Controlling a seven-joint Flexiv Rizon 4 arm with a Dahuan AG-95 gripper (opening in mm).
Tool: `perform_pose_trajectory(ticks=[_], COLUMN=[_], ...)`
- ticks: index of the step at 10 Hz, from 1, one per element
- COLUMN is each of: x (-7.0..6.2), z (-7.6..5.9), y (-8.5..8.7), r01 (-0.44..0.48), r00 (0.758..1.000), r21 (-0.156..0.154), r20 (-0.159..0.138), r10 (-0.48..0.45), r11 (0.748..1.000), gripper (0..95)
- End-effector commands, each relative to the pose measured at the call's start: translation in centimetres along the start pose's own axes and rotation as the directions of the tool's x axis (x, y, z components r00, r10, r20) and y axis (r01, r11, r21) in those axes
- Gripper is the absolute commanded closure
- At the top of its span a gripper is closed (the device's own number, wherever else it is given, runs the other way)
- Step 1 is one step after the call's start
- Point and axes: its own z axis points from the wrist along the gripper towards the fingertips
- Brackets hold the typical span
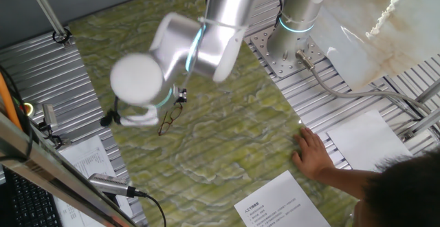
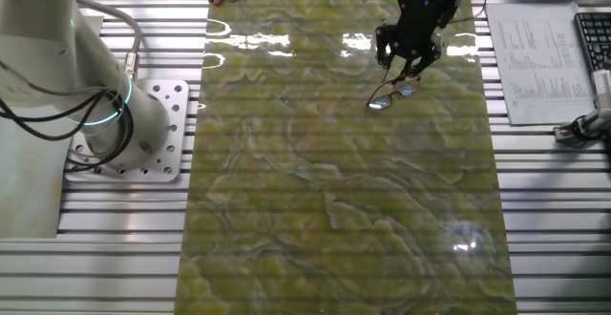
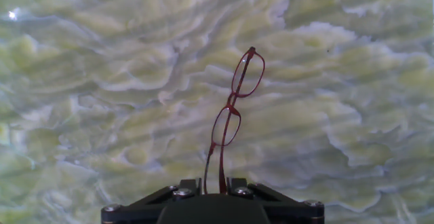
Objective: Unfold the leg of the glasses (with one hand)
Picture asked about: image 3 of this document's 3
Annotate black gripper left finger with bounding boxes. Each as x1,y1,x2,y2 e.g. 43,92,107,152
100,179,201,224

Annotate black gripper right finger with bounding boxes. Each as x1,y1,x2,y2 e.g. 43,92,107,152
226,179,325,224

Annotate brown framed glasses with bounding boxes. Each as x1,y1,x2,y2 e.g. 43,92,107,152
203,46,266,195

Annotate green marble pattern mat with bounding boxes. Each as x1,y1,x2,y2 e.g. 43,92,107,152
0,0,434,224

